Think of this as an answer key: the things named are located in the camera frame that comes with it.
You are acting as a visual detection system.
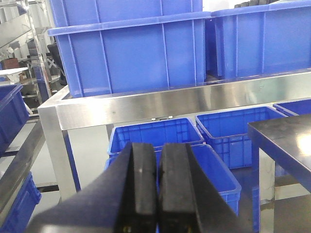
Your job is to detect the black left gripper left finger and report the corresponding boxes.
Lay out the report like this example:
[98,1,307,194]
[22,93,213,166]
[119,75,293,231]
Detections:
[26,143,157,233]

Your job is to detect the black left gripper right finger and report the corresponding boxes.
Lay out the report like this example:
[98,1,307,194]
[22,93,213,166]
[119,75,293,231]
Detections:
[158,143,248,233]

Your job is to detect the stainless steel shelf beam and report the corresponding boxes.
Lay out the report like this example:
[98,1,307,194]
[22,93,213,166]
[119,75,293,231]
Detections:
[38,69,311,200]

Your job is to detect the near blue plastic crate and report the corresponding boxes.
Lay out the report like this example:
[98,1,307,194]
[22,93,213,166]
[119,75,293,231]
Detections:
[104,143,242,216]

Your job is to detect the blue plastic crate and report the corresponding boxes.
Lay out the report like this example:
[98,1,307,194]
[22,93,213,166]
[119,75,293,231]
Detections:
[104,143,242,216]
[107,117,204,157]

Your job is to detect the far blue plastic crate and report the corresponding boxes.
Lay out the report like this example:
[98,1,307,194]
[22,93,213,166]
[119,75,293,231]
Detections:
[107,117,204,157]

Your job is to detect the blue crate far right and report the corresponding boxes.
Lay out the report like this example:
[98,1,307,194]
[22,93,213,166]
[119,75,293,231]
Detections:
[195,106,286,169]

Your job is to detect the lower blue crate left rack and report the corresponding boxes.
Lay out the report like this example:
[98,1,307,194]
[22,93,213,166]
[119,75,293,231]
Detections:
[0,172,42,233]

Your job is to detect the black work table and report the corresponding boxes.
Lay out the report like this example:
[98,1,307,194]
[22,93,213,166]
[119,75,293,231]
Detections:
[248,115,311,233]

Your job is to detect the blue crate on left rack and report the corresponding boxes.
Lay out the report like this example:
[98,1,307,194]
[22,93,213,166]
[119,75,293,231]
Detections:
[0,84,29,155]

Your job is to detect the upper left blue crate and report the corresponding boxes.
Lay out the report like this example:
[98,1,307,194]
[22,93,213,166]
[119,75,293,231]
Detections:
[48,0,210,98]

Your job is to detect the upper middle blue crate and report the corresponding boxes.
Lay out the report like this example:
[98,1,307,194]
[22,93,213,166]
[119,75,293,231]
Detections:
[206,0,311,79]

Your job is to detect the left steel rack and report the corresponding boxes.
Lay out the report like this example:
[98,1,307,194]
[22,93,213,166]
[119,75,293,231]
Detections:
[0,0,61,214]

